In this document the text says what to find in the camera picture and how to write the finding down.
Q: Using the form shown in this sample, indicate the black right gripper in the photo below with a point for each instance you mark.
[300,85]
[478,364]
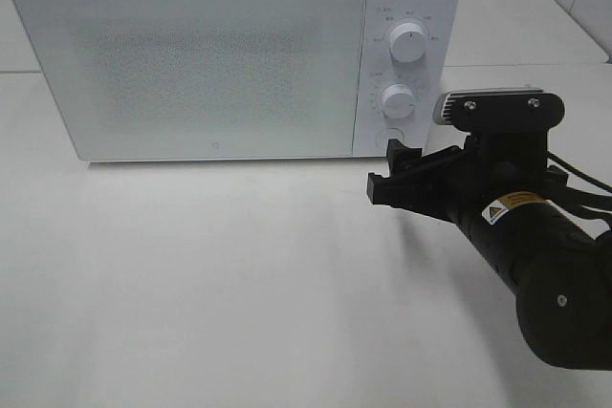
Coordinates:
[491,180]

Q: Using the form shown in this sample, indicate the round white door-release button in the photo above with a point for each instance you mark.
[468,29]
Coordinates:
[387,134]

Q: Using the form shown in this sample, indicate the white microwave knob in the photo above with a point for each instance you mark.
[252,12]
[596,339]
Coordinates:
[397,101]
[407,41]

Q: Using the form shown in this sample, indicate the white microwave door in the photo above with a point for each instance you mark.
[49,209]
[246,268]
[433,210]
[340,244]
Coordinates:
[174,80]

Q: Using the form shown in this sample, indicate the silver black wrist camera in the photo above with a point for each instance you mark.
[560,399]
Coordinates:
[499,111]

